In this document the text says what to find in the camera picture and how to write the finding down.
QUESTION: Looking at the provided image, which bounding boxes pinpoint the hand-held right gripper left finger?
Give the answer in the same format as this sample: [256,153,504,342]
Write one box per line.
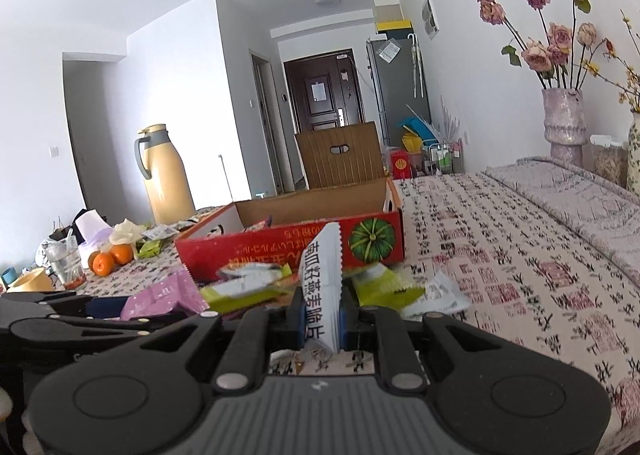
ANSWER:
[120,285,307,393]

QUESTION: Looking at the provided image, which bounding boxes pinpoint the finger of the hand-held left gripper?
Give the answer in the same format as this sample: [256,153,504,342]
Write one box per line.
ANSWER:
[0,291,131,322]
[10,312,188,352]

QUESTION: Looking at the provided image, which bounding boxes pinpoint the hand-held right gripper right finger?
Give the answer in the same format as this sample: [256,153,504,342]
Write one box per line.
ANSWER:
[337,285,506,393]

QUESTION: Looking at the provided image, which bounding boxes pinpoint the white snack packet black print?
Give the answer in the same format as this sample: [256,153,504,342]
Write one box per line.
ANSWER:
[301,221,346,353]

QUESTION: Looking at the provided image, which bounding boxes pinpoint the pink snack packet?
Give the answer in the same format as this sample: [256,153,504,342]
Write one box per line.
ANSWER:
[120,267,210,322]

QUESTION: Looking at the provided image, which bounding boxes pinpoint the white and green snack packet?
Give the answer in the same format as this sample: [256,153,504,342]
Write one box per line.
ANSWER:
[217,260,293,286]

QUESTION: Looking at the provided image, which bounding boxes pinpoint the red cardboard box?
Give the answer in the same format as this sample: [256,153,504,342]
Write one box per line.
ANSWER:
[174,178,405,283]

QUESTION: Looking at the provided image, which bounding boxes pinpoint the clear glass cup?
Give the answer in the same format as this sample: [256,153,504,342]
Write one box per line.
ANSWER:
[47,237,85,290]

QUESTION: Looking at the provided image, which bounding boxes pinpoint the yellow plastic cup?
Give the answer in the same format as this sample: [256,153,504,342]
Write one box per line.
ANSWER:
[6,267,53,293]

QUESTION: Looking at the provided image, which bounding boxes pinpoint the cream plastic bag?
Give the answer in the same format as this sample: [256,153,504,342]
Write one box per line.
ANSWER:
[109,218,151,246]

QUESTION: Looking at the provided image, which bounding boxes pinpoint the white tissue roll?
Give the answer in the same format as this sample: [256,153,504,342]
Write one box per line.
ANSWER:
[72,209,112,246]

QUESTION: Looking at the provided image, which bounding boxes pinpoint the silver foil bag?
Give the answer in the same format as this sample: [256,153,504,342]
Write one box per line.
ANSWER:
[35,240,63,271]

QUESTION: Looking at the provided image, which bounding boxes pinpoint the black bag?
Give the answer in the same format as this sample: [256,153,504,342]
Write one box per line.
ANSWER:
[49,208,101,243]

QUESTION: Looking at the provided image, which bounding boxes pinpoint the yellow thermos jug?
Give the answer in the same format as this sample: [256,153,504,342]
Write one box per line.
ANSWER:
[133,124,197,226]

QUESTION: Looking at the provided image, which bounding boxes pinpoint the brown wooden chair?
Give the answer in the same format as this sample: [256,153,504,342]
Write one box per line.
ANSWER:
[294,122,388,193]

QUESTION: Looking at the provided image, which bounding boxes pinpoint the red gift box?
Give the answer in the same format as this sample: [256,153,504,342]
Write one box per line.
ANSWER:
[390,149,412,179]

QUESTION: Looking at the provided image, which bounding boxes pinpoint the grey interior door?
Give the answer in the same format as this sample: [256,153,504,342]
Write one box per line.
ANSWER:
[251,54,282,193]

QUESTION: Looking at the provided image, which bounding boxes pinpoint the blue plastic dustpan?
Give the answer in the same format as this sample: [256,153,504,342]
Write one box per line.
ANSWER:
[397,118,436,143]

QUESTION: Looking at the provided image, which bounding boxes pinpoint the dark brown entrance door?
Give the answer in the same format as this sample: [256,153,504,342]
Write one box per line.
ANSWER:
[283,55,366,133]

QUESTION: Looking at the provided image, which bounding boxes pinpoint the white feathery decoration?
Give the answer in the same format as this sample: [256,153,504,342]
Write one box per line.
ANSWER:
[435,95,463,146]

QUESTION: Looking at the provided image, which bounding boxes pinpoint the grey refrigerator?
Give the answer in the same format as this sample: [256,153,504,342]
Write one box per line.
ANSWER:
[366,35,432,146]

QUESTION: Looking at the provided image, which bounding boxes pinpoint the grey patterned blanket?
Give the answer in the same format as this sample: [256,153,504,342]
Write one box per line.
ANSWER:
[487,155,640,286]

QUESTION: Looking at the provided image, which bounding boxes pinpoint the white folded umbrella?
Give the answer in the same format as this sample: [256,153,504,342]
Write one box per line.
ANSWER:
[407,34,426,98]

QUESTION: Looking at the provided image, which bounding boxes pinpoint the clear plastic document pouch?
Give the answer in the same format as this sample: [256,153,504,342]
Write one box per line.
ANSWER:
[376,41,401,65]

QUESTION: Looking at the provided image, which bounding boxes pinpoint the pink glitter vase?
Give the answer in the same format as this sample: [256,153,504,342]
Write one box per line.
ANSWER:
[542,88,587,168]

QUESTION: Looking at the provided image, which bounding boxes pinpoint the yellow and black box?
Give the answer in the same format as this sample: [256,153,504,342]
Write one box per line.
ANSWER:
[375,18,413,38]

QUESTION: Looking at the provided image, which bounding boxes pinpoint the glass jar with white lid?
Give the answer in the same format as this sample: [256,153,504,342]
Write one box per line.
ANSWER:
[589,134,630,186]

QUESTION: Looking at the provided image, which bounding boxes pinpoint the white cardboard box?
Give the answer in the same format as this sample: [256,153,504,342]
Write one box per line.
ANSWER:
[373,0,404,21]

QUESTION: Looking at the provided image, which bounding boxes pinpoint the dried pink roses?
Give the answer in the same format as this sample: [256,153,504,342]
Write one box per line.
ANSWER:
[471,0,616,91]

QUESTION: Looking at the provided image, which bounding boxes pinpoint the patterned ceramic vase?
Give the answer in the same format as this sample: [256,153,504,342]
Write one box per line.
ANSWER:
[626,110,640,191]

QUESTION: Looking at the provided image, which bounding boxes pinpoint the yellow flower branch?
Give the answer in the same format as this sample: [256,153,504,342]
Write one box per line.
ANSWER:
[597,10,640,113]

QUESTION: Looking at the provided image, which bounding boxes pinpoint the mop handle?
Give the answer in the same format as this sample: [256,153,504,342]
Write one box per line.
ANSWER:
[218,155,233,206]

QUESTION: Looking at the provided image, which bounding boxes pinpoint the metal wire rack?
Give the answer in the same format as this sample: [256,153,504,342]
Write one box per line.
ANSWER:
[422,142,463,176]

